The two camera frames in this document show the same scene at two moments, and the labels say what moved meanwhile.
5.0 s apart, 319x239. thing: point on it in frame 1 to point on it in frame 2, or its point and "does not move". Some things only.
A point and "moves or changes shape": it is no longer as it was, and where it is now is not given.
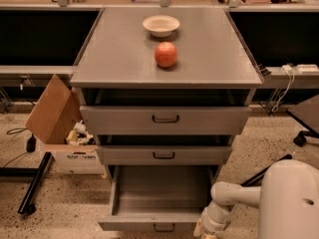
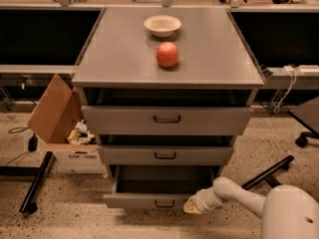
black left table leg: [27, 205] does not move
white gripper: [210, 223] to [203, 201]
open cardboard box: [57, 122] does not move
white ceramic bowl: [160, 26] does not move
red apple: [165, 54] does not move
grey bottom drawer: [159, 198] moves or changes shape
